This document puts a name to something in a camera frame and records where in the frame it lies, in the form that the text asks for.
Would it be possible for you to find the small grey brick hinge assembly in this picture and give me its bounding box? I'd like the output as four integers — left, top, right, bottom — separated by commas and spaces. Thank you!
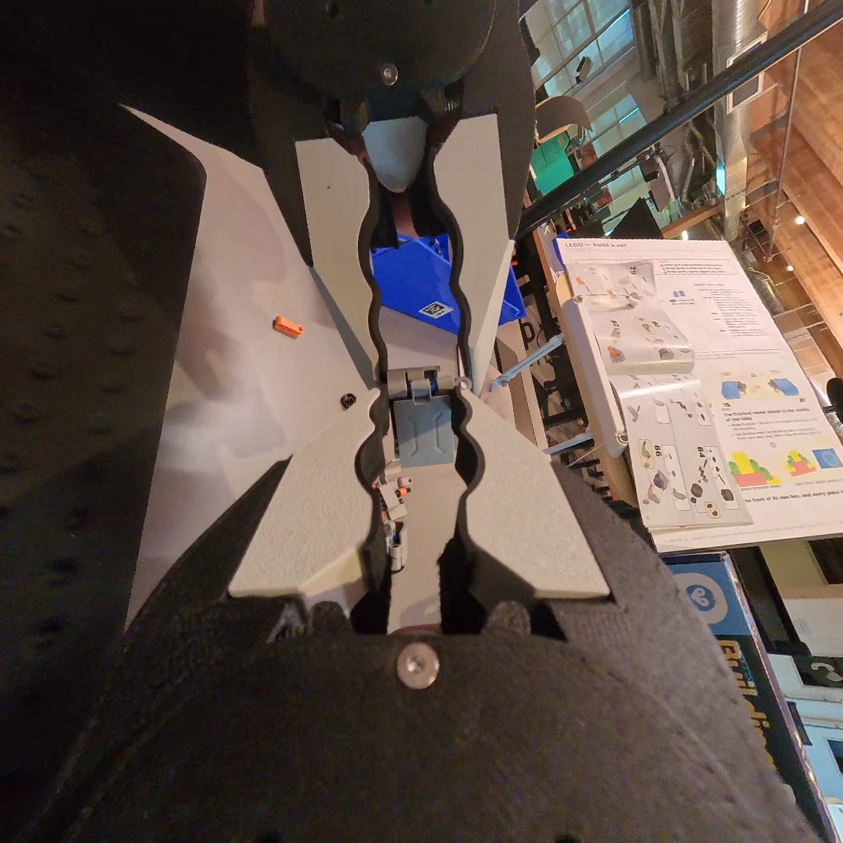
387, 365, 472, 470

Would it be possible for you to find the white printed instruction sheet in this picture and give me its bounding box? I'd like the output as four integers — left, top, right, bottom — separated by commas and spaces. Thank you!
553, 236, 843, 551

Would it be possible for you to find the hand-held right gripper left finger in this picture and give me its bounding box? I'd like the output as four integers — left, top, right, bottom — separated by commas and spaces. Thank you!
228, 387, 395, 634

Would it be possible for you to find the blue bin with tag label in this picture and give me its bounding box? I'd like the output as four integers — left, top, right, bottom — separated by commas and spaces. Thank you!
369, 231, 528, 330

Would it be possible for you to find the brick building instruction booklet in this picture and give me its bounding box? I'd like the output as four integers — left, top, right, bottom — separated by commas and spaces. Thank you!
565, 258, 755, 528

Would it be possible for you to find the black dimpled cushion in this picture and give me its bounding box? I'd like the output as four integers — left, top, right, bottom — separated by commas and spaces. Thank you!
0, 99, 208, 791

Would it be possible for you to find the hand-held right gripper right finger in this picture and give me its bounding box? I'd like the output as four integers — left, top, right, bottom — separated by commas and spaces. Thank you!
439, 386, 611, 634

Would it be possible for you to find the person's left hand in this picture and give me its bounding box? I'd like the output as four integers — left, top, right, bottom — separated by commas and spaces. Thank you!
394, 186, 433, 242

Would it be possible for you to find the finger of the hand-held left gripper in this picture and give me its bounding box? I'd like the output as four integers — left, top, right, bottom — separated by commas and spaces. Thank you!
427, 112, 516, 391
295, 135, 393, 391

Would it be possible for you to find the dark blue toy box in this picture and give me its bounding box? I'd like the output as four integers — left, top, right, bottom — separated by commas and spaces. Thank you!
659, 550, 843, 843

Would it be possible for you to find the white document stand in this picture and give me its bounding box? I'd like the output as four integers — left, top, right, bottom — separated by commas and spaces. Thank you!
490, 273, 643, 508

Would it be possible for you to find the grey orange brick wheel assembly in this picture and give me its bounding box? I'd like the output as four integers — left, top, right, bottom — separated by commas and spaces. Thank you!
372, 471, 412, 574

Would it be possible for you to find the black metal pole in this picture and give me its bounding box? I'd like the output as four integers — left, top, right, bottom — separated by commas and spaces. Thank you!
517, 0, 843, 228

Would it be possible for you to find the black curved chair back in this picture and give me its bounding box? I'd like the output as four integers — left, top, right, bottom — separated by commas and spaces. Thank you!
535, 95, 594, 142

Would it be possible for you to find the green container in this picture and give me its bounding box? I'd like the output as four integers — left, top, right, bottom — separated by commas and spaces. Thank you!
530, 135, 584, 198

